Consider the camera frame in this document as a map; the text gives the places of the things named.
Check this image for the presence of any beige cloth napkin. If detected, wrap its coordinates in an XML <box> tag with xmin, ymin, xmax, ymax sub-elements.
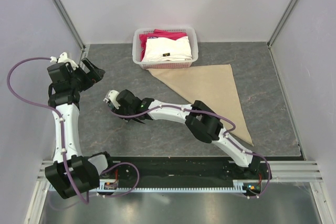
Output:
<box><xmin>148</xmin><ymin>65</ymin><xmax>253</xmax><ymax>146</ymax></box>

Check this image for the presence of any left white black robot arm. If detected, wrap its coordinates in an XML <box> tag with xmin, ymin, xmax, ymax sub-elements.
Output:
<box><xmin>45</xmin><ymin>52</ymin><xmax>115</xmax><ymax>199</ymax></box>

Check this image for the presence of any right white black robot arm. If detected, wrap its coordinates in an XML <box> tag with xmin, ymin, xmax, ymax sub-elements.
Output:
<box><xmin>105</xmin><ymin>90</ymin><xmax>261</xmax><ymax>179</ymax></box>

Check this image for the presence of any white folded shirt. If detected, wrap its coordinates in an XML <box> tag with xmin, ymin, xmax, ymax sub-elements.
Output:
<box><xmin>142</xmin><ymin>36</ymin><xmax>192</xmax><ymax>62</ymax></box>

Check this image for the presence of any white plastic basket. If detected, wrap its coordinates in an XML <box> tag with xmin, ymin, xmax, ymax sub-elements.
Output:
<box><xmin>132</xmin><ymin>27</ymin><xmax>198</xmax><ymax>69</ymax></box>

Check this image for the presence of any pink folded garment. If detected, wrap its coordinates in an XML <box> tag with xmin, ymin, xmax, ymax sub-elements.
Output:
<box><xmin>139</xmin><ymin>29</ymin><xmax>187</xmax><ymax>60</ymax></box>

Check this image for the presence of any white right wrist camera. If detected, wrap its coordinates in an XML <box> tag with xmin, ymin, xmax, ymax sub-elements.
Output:
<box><xmin>103</xmin><ymin>90</ymin><xmax>120</xmax><ymax>109</ymax></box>

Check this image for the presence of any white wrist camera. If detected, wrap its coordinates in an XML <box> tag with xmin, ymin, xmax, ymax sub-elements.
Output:
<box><xmin>50</xmin><ymin>52</ymin><xmax>79</xmax><ymax>70</ymax></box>
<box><xmin>103</xmin><ymin>90</ymin><xmax>120</xmax><ymax>109</ymax></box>

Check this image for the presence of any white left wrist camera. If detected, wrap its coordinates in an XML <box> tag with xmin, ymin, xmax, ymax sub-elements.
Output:
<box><xmin>50</xmin><ymin>52</ymin><xmax>79</xmax><ymax>70</ymax></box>

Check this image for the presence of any left aluminium frame post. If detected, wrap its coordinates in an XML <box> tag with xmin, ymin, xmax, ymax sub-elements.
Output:
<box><xmin>52</xmin><ymin>0</ymin><xmax>86</xmax><ymax>51</ymax></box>

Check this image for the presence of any aluminium frame post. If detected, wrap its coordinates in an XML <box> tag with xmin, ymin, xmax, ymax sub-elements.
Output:
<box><xmin>267</xmin><ymin>0</ymin><xmax>299</xmax><ymax>49</ymax></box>
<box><xmin>52</xmin><ymin>0</ymin><xmax>86</xmax><ymax>51</ymax></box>

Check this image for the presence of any blue slotted cable duct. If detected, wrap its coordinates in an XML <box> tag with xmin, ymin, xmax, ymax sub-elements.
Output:
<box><xmin>48</xmin><ymin>180</ymin><xmax>250</xmax><ymax>193</ymax></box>

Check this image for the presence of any right aluminium frame post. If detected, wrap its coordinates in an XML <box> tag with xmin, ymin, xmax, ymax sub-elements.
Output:
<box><xmin>267</xmin><ymin>0</ymin><xmax>299</xmax><ymax>49</ymax></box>

